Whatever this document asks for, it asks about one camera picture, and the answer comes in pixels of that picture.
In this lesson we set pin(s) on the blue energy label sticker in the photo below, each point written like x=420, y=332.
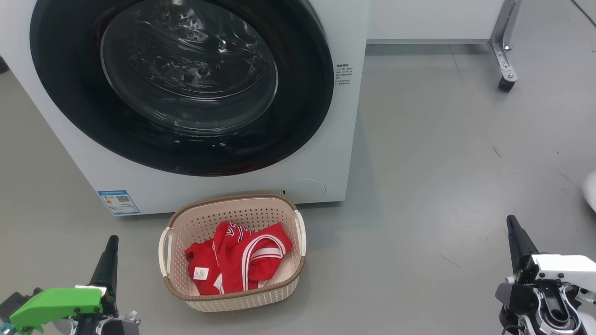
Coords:
x=118, y=202

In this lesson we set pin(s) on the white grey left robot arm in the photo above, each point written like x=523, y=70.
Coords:
x=116, y=326

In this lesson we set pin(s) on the white front-load washing machine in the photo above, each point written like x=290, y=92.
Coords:
x=344, y=139

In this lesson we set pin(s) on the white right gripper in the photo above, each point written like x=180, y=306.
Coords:
x=568, y=272

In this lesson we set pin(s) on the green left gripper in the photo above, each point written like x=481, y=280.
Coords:
x=56, y=302

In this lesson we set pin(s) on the white rounded object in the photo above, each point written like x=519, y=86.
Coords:
x=591, y=190

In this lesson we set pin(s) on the grey metal leg with caster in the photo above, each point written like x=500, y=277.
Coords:
x=503, y=46

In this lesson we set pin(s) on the black glass washing machine door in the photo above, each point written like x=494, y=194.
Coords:
x=186, y=70

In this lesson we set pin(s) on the cream perforated laundry basket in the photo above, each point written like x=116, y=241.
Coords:
x=233, y=209

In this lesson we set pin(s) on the red garment with white stripes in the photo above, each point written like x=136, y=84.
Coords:
x=242, y=260

